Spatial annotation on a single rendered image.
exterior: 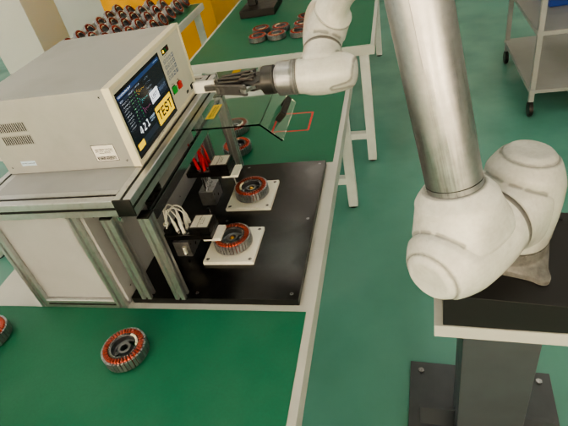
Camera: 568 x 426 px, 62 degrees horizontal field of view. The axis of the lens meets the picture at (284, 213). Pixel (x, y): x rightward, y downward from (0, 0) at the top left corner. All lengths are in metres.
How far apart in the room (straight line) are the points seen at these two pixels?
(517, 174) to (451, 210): 0.19
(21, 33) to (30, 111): 4.01
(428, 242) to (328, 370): 1.21
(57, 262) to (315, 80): 0.82
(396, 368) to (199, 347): 0.98
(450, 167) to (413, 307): 1.39
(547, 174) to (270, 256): 0.72
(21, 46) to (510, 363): 4.87
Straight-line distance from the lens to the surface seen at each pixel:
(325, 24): 1.30
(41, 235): 1.34
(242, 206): 1.53
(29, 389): 1.38
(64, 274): 1.42
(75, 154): 1.29
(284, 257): 1.33
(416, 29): 0.78
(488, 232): 0.89
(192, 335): 1.25
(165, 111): 1.35
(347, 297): 2.23
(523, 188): 1.01
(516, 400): 1.54
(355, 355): 2.03
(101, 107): 1.17
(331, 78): 1.23
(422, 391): 1.93
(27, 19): 5.18
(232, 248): 1.34
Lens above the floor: 1.67
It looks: 37 degrees down
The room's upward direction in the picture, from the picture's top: 13 degrees counter-clockwise
